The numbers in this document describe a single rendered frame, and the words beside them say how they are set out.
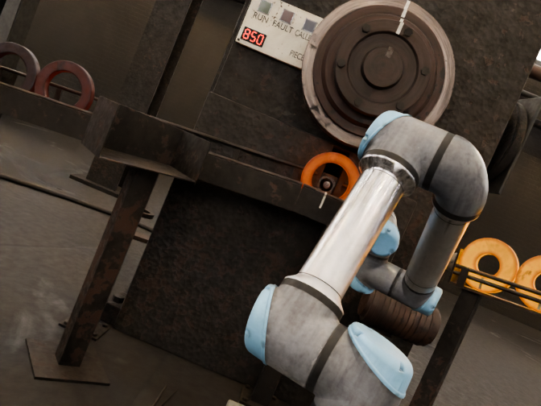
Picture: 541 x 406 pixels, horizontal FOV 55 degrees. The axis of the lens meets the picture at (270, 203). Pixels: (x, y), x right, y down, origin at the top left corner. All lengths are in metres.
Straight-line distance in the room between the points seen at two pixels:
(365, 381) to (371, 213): 0.29
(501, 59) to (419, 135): 1.00
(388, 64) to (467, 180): 0.68
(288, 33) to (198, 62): 6.22
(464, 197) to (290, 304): 0.38
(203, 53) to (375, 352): 7.40
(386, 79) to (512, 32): 0.56
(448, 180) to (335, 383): 0.41
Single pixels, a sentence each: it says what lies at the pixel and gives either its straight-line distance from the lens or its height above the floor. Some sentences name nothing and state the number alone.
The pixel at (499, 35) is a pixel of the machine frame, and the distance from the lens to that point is 1.97.
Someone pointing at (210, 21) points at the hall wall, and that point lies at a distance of 8.11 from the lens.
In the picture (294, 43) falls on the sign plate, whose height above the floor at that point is 1.13.
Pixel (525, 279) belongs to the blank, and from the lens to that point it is 1.59.
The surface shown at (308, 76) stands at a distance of 1.66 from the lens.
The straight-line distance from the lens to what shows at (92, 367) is 1.61.
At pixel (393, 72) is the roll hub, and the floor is 1.11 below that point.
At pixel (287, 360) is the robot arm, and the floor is 0.47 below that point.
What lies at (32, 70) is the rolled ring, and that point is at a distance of 1.87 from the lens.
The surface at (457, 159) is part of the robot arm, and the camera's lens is 0.98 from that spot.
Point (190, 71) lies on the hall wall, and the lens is 8.00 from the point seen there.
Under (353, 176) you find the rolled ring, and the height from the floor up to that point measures 0.80.
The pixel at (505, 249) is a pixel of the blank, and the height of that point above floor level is 0.77.
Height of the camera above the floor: 0.73
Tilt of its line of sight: 4 degrees down
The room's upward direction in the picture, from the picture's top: 23 degrees clockwise
